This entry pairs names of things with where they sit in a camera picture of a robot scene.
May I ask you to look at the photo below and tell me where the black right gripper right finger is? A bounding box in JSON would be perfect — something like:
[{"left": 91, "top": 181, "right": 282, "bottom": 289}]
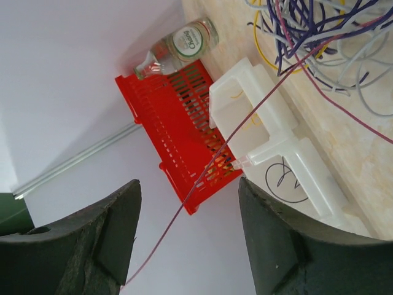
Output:
[{"left": 238, "top": 178, "right": 392, "bottom": 294}]

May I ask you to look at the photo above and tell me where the red plastic basket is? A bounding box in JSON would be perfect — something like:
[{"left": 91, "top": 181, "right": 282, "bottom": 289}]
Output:
[{"left": 115, "top": 61, "right": 242, "bottom": 214}]

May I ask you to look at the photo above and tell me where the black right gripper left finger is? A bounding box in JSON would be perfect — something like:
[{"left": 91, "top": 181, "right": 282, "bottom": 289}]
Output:
[{"left": 1, "top": 179, "right": 142, "bottom": 294}]

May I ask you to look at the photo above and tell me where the pink wire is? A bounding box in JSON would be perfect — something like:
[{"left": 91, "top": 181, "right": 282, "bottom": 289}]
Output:
[{"left": 119, "top": 0, "right": 393, "bottom": 291}]

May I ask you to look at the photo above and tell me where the tangled wire pile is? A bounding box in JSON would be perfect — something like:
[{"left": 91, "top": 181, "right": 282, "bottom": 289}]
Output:
[{"left": 245, "top": 0, "right": 393, "bottom": 145}]

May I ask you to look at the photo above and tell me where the white compartment organizer tray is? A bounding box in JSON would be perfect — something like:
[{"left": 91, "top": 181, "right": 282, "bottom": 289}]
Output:
[{"left": 209, "top": 58, "right": 370, "bottom": 237}]

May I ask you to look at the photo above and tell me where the clear glass bottle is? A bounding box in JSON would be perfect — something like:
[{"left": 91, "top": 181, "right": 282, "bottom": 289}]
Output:
[{"left": 134, "top": 17, "right": 219, "bottom": 80}]

